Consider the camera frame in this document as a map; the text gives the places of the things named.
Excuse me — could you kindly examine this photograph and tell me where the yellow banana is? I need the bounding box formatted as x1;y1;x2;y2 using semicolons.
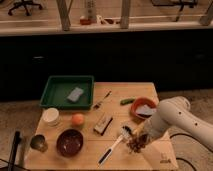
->
133;123;144;135

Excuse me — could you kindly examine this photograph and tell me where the white dish brush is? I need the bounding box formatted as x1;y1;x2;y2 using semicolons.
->
98;125;132;165

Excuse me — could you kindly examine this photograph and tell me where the red object on shelf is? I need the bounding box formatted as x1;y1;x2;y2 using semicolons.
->
79;16;92;25

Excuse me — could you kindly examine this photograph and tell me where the dark brown bowl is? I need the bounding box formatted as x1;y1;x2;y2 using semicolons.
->
56;129;83;157

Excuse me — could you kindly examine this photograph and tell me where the grey cloth in bowl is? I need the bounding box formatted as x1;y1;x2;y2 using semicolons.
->
136;105;156;116

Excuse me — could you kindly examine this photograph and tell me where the black floor cable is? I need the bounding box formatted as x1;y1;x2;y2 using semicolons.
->
169;132;193;171

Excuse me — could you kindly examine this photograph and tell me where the grey sponge in tray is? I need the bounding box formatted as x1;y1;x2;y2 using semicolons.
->
67;87;84;102

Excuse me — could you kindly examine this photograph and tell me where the green plastic tray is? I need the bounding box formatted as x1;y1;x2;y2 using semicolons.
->
40;75;94;110

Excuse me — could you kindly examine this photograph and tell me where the black stand left edge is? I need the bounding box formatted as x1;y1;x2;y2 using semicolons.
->
7;131;21;171

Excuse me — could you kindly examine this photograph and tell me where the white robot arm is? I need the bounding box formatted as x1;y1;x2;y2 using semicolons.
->
143;96;213;151

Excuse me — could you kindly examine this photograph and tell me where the black office chair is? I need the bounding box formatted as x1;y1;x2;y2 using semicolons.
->
8;0;43;16

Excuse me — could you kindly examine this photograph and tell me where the small green pepper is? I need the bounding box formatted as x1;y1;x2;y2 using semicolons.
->
120;98;135;105

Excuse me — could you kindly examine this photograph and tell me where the orange fruit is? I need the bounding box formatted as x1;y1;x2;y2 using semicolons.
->
71;113;84;126

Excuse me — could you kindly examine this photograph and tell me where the metal cup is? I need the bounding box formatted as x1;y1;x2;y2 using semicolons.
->
30;134;48;152

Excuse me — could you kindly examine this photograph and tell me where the small brush with dark bristles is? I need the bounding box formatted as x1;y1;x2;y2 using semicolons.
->
93;91;112;109

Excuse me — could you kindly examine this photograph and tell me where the orange bowl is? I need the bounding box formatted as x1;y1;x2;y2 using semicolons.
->
130;97;157;119

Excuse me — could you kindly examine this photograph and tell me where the wooden block eraser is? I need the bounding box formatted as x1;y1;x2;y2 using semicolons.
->
93;115;113;135

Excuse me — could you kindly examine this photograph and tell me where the dark grape bunch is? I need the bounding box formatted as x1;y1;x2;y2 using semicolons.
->
127;134;148;153

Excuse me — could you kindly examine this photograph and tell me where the white lidded container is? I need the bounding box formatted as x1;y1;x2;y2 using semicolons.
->
42;108;60;126

